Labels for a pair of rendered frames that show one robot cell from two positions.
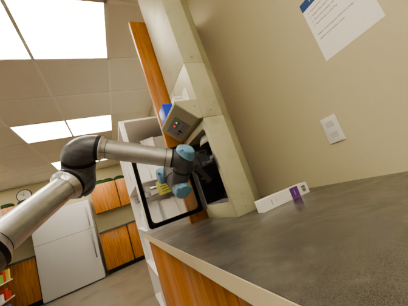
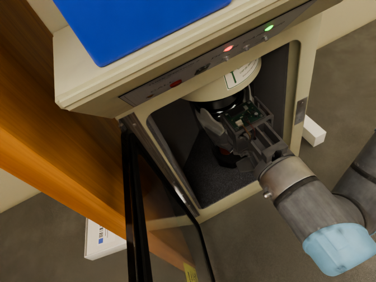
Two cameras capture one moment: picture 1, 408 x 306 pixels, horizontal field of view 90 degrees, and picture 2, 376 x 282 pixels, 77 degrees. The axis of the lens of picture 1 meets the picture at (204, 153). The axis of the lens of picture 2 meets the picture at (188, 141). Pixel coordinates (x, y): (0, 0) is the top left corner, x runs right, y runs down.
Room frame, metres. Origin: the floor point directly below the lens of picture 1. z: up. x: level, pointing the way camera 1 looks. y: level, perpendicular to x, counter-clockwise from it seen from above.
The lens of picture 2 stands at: (1.04, 0.30, 1.58)
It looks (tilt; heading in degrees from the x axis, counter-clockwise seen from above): 50 degrees down; 292
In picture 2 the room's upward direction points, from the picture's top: 24 degrees counter-clockwise
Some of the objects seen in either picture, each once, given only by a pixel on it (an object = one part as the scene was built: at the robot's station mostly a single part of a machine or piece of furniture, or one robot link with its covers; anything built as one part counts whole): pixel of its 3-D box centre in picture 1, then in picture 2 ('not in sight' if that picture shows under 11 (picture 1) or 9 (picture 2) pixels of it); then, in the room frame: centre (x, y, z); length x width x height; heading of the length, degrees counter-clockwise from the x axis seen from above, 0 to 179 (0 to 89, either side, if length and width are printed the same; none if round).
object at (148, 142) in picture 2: (194, 175); (173, 186); (1.19, 0.09, 1.19); 0.03 x 0.02 x 0.39; 26
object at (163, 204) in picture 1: (167, 184); (190, 278); (1.15, 0.25, 1.19); 0.30 x 0.01 x 0.40; 106
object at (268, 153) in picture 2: (197, 161); (255, 140); (1.03, 0.04, 1.24); 0.12 x 0.08 x 0.09; 116
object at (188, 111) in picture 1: (179, 124); (238, 30); (1.03, 0.07, 1.46); 0.32 x 0.11 x 0.10; 26
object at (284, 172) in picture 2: not in sight; (283, 179); (0.99, 0.12, 1.23); 0.08 x 0.05 x 0.08; 26
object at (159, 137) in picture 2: (224, 163); (209, 111); (1.11, -0.09, 1.19); 0.26 x 0.24 x 0.35; 26
